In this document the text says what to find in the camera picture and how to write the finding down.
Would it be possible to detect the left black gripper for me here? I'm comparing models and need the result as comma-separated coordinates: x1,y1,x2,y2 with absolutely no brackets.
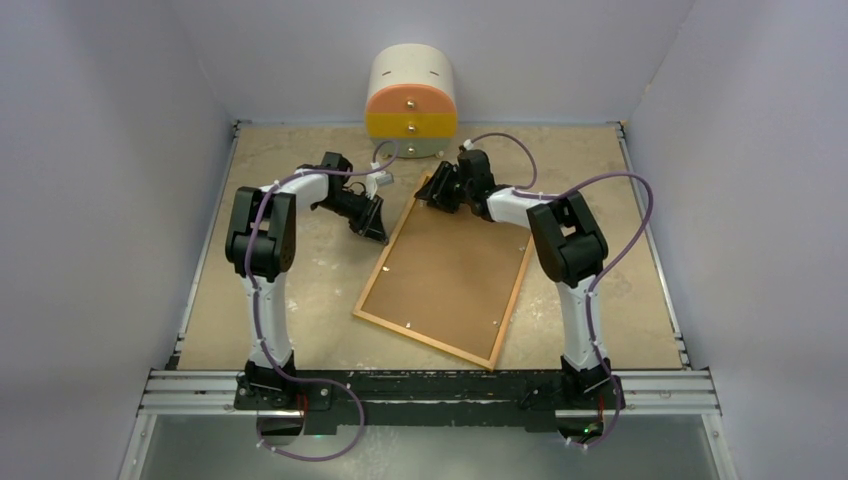
316,190,389,245

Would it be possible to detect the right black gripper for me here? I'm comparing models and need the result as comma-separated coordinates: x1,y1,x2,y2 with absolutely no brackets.
415,162,473,215

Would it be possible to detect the yellow wooden picture frame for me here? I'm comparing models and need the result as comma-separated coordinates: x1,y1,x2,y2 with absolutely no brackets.
351,173,537,372

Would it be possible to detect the brown frame backing board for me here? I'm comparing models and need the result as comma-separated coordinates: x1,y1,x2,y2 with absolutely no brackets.
360,192,530,362

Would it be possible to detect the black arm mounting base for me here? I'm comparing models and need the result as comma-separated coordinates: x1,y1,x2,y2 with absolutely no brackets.
234,367,617,436

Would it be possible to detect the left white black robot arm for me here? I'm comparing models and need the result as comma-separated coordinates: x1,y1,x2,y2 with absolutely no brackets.
225,152,393,409

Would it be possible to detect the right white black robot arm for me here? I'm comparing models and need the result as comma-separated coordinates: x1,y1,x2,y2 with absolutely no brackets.
414,149,610,407

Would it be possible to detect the round three-drawer mini cabinet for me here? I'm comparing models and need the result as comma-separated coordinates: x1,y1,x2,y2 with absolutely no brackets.
364,43,459,158

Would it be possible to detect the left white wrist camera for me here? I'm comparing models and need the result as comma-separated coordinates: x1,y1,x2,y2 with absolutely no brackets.
364,161,394,199

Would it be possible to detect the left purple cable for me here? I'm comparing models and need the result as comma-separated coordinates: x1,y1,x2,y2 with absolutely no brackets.
243,139,401,463

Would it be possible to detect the purple cable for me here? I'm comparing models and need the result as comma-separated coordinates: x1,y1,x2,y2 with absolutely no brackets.
243,139,401,463
461,132,655,451

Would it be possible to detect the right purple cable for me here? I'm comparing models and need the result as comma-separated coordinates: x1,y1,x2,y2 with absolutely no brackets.
461,132,655,451

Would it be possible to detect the aluminium rail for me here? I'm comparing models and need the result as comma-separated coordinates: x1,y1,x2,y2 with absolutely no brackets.
141,370,721,415

